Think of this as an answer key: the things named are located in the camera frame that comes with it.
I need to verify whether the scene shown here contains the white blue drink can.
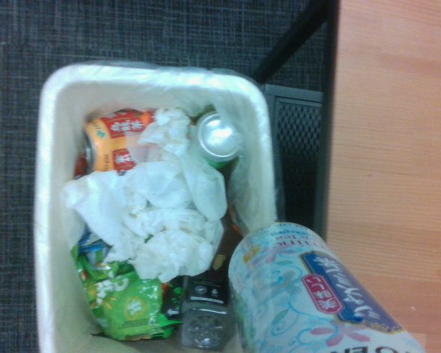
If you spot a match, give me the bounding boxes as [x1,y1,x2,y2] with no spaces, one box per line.
[228,221,427,353]

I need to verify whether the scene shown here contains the green drink can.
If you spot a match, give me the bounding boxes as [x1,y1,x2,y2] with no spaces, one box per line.
[195,111,243,169]

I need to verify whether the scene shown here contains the orange red drink can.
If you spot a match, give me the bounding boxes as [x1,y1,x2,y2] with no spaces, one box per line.
[82,108,157,177]

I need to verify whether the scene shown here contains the white plastic trash bin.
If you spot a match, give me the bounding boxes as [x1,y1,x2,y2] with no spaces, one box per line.
[35,63,280,353]

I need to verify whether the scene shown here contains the crumpled white tissue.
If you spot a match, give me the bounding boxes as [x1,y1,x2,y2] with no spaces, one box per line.
[60,107,229,283]

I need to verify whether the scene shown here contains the black mesh box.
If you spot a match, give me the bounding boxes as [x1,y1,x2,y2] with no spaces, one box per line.
[262,83,326,225]

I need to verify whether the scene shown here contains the black clear plastic bottle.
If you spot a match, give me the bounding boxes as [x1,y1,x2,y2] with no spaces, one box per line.
[178,274,234,350]

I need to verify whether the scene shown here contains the green snack bag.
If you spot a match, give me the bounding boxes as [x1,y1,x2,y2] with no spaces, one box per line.
[71,242,183,341]

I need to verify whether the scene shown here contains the wooden coffee table black legs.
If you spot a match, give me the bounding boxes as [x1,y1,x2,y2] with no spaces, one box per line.
[249,0,441,353]

